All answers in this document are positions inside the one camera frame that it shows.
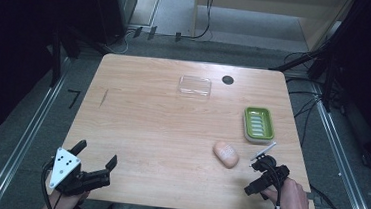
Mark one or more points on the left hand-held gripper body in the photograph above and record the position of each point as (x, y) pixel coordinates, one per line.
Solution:
(68, 172)

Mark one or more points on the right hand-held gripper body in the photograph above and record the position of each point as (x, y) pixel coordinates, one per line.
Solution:
(270, 171)

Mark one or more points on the black stand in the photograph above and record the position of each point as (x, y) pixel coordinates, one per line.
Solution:
(324, 58)
(56, 57)

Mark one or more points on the clear plastic container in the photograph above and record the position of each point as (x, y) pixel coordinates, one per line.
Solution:
(194, 85)

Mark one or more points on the person's left hand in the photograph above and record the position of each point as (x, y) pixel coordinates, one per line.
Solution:
(67, 202)

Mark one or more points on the person's right hand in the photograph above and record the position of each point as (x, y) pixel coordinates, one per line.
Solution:
(291, 201)

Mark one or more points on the black cabinet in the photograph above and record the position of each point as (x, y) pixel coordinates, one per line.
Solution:
(112, 8)

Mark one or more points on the black table grommet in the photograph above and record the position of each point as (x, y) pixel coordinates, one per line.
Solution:
(228, 80)

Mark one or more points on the green soap dish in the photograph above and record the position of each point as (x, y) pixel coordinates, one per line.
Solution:
(258, 124)

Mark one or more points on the light wooden furniture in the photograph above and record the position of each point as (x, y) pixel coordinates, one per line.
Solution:
(267, 14)

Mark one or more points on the metal floor rail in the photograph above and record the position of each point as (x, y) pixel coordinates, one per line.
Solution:
(23, 138)
(342, 170)

